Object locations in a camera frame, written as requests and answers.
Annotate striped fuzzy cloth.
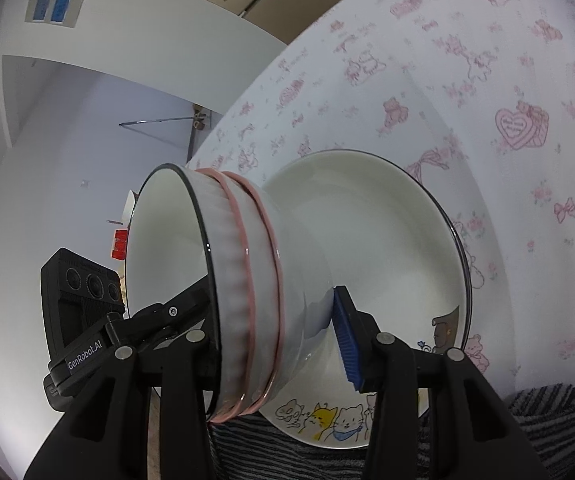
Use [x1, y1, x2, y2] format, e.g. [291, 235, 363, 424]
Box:
[207, 382, 575, 480]

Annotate white cat print plate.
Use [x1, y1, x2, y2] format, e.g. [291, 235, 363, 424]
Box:
[257, 149, 473, 448]

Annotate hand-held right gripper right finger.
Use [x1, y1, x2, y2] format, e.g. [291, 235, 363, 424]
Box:
[331, 285, 551, 480]

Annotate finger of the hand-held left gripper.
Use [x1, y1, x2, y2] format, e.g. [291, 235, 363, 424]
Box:
[106, 286, 213, 356]

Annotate long handled mop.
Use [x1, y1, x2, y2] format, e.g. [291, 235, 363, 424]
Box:
[118, 117, 208, 161]

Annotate red cardboard box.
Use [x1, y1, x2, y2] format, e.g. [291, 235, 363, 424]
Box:
[110, 190, 140, 261]

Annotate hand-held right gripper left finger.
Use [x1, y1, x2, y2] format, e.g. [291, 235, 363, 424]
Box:
[24, 330, 218, 480]

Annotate pink rimmed printed bowl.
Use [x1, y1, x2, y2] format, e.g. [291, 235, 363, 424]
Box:
[200, 169, 283, 426]
[224, 172, 338, 418]

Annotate white ribbed bowl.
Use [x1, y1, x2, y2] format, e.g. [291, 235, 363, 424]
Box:
[126, 162, 248, 413]

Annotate grey wall panel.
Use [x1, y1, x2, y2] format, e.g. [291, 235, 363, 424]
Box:
[24, 0, 89, 29]

